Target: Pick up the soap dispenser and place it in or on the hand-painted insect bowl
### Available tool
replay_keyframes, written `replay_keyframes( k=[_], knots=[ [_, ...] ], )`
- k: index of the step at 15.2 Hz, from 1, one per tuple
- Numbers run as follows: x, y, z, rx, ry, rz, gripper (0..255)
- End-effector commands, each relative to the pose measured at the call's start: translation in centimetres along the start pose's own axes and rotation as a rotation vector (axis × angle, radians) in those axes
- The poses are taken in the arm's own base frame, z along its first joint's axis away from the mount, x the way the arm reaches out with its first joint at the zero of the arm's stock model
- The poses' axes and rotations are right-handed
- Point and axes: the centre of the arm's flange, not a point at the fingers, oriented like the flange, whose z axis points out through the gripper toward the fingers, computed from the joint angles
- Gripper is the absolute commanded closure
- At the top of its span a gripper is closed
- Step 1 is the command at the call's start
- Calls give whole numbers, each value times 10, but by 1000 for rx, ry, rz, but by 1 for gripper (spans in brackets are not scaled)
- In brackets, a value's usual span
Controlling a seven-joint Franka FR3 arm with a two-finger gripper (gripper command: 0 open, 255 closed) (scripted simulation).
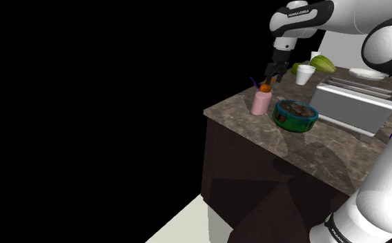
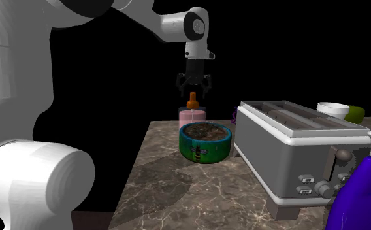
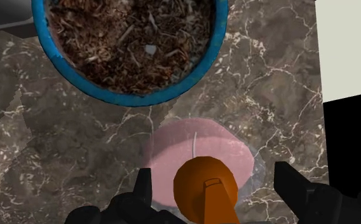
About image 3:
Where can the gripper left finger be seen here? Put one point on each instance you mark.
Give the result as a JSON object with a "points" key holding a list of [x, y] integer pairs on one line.
{"points": [[141, 198]]}

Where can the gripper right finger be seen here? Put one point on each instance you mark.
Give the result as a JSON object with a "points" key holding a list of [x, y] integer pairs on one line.
{"points": [[304, 192]]}

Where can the pink candle in glass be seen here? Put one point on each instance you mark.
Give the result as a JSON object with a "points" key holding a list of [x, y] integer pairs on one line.
{"points": [[180, 152]]}

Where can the orange round-headed tool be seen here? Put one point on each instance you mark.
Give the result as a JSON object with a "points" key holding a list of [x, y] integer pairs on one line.
{"points": [[203, 189]]}

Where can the blue pot with soil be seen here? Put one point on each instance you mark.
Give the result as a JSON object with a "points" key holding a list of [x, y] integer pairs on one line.
{"points": [[128, 49]]}

